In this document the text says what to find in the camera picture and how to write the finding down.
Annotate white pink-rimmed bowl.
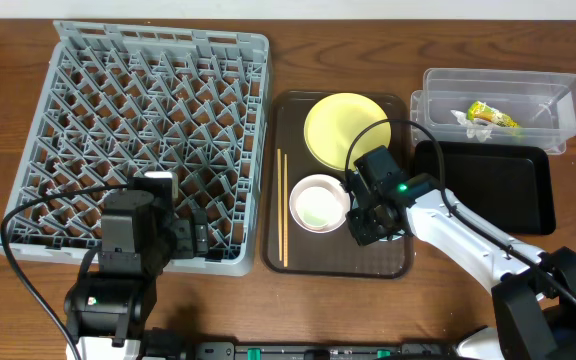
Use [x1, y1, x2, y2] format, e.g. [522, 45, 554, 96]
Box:
[289, 174, 351, 234]

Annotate clear plastic wrap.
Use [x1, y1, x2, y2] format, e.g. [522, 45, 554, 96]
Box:
[451, 110, 493, 143]

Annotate green orange snack wrapper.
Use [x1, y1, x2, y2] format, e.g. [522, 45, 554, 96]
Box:
[467, 101, 520, 128]

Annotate light blue bowl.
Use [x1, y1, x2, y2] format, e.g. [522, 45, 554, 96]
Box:
[351, 198, 405, 243]

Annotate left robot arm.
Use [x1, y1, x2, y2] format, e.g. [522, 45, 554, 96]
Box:
[64, 189, 208, 359]

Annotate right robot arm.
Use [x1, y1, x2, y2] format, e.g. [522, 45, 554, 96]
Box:
[344, 146, 576, 360]

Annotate black rectangular waste tray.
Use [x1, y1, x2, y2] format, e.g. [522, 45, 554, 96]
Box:
[440, 142, 556, 235]

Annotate grey plastic dishwasher rack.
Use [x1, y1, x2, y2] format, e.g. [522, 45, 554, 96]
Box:
[7, 21, 272, 276]

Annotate clear plastic waste bin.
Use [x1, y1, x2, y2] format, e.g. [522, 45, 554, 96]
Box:
[409, 68, 576, 155]

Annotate yellow round plate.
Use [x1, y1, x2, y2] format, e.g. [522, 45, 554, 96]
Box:
[304, 93, 387, 171]

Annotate wooden chopstick right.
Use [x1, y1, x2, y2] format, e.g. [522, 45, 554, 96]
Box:
[282, 153, 289, 267]

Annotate wooden chopstick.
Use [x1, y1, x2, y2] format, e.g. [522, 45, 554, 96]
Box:
[282, 153, 289, 267]
[276, 148, 283, 263]

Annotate wooden chopstick left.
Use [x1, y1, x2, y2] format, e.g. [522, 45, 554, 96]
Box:
[276, 148, 283, 263]

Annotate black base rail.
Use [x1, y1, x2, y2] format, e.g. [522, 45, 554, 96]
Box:
[137, 340, 464, 360]

